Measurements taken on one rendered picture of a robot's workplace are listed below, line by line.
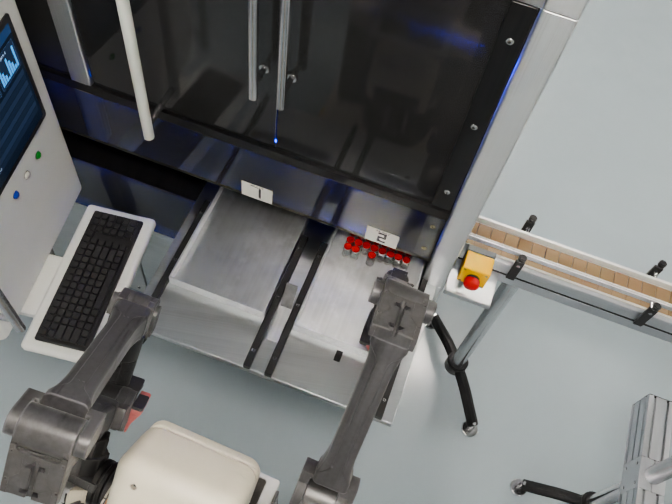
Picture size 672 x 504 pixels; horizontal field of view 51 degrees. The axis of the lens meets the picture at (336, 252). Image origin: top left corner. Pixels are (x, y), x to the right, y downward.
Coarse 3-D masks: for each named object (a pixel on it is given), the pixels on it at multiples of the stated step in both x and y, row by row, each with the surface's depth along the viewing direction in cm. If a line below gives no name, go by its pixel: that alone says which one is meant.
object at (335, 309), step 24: (336, 240) 194; (336, 264) 190; (360, 264) 191; (384, 264) 191; (312, 288) 185; (336, 288) 186; (360, 288) 187; (312, 312) 182; (336, 312) 183; (360, 312) 183; (312, 336) 179; (336, 336) 179; (360, 336) 180
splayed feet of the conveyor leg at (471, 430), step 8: (432, 320) 275; (440, 320) 274; (432, 328) 280; (440, 328) 270; (440, 336) 269; (448, 336) 267; (448, 344) 265; (448, 352) 263; (448, 360) 260; (448, 368) 261; (456, 368) 259; (464, 368) 260; (456, 376) 259; (464, 376) 258; (464, 384) 257; (464, 392) 257; (464, 400) 257; (472, 400) 257; (464, 408) 257; (472, 408) 256; (472, 416) 256; (464, 424) 262; (472, 424) 256; (464, 432) 260; (472, 432) 260
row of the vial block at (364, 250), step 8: (352, 240) 189; (360, 240) 189; (360, 248) 190; (368, 248) 188; (376, 248) 188; (384, 248) 188; (384, 256) 189; (392, 256) 187; (400, 256) 188; (392, 264) 190; (400, 264) 190; (408, 264) 188
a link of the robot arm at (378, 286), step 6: (384, 276) 152; (390, 276) 149; (378, 282) 117; (384, 282) 118; (402, 282) 132; (408, 282) 156; (372, 288) 120; (378, 288) 116; (414, 288) 121; (372, 294) 116; (378, 294) 116; (372, 300) 116; (378, 300) 116; (432, 306) 116; (426, 312) 115; (432, 312) 115; (426, 318) 116; (432, 318) 115; (426, 324) 117
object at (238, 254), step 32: (224, 192) 198; (224, 224) 192; (256, 224) 193; (288, 224) 195; (192, 256) 187; (224, 256) 188; (256, 256) 189; (288, 256) 186; (192, 288) 180; (224, 288) 183; (256, 288) 184
